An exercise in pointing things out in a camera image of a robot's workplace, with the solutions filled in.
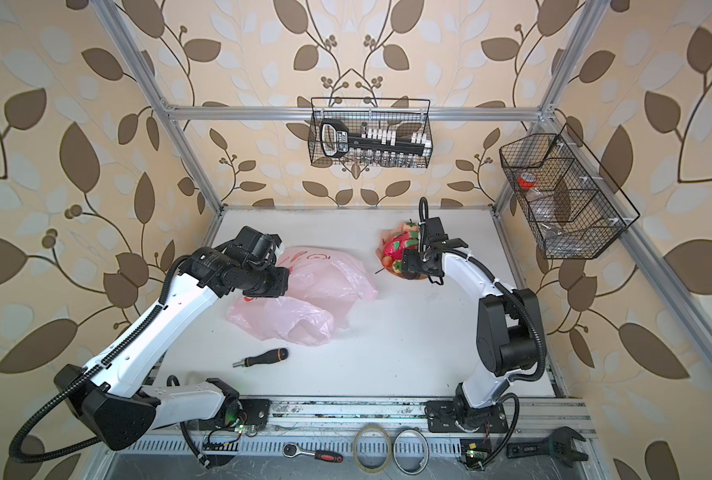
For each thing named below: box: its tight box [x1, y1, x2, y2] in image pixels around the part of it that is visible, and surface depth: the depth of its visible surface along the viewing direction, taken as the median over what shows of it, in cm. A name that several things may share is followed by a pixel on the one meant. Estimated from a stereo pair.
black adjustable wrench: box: [506, 426, 589, 467], surface depth 71 cm
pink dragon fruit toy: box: [384, 231, 419, 261], surface depth 100 cm
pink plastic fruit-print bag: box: [226, 246, 378, 346], surface depth 83 cm
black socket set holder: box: [320, 118, 433, 165], surface depth 86 cm
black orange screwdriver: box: [232, 348, 289, 368], surface depth 84 cm
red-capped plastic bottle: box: [517, 171, 568, 241], surface depth 80 cm
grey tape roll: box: [393, 428, 430, 476], surface depth 72 cm
